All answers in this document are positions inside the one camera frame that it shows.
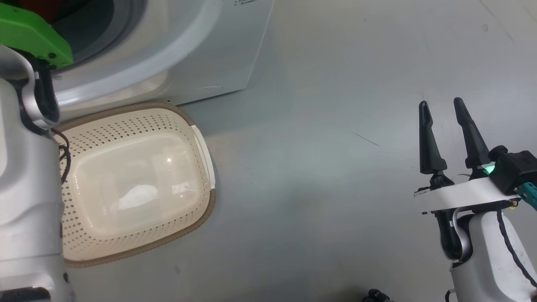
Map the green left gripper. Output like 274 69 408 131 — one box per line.
0 3 74 70

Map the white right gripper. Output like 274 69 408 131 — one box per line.
414 97 523 214

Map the grey rubber door gasket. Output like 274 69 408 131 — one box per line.
50 0 147 74

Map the white front-load washing machine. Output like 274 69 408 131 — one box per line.
0 0 276 123

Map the beige perforated laundry basket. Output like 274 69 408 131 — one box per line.
52 102 217 268

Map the black cable teal connector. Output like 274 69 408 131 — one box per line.
50 128 72 185
497 182 537 290

